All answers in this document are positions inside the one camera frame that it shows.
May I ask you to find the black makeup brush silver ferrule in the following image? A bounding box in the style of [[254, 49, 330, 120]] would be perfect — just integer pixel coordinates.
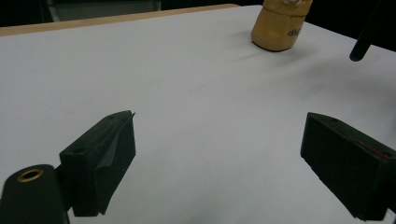
[[348, 0, 383, 63]]

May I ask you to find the tan wooden cup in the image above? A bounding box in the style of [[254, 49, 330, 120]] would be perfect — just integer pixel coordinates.
[[250, 0, 314, 53]]

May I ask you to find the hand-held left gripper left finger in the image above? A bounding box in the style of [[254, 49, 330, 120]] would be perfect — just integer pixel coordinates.
[[59, 109, 137, 218]]

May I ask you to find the wooden table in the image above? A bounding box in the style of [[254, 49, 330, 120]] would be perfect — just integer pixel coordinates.
[[0, 3, 241, 37]]

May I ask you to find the white table board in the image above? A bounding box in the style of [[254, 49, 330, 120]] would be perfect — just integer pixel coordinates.
[[0, 4, 396, 224]]

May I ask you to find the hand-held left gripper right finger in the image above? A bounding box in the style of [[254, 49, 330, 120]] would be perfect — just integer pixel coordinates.
[[300, 111, 396, 222]]

